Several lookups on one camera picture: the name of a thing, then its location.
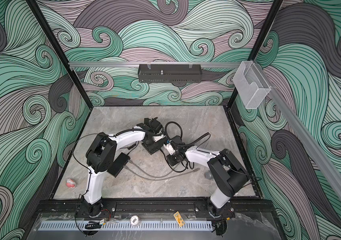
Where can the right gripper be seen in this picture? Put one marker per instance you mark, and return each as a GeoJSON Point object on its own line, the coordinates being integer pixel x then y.
{"type": "Point", "coordinates": [172, 163]}

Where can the ribbed black network switch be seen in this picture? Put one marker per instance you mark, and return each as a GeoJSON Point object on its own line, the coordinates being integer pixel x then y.
{"type": "Point", "coordinates": [118, 164]}

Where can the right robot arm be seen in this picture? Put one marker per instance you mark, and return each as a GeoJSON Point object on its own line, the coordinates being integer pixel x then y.
{"type": "Point", "coordinates": [228, 173]}

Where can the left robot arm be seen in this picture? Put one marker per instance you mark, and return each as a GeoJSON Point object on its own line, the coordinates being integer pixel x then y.
{"type": "Point", "coordinates": [100, 157]}

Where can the yellow tag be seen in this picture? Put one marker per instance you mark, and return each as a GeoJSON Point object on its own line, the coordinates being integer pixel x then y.
{"type": "Point", "coordinates": [179, 219]}

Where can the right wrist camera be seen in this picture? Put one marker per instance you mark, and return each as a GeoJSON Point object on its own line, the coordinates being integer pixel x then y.
{"type": "Point", "coordinates": [169, 148]}

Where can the black wall tray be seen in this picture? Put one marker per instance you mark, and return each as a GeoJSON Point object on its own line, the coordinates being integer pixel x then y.
{"type": "Point", "coordinates": [167, 73]}

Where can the white slotted cable duct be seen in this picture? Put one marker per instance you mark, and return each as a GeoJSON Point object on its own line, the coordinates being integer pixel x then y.
{"type": "Point", "coordinates": [127, 226]}

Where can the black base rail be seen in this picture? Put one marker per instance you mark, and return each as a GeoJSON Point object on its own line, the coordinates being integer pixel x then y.
{"type": "Point", "coordinates": [199, 207]}

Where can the clear acrylic wall holder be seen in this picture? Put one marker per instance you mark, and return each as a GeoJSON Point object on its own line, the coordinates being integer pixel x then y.
{"type": "Point", "coordinates": [251, 84]}

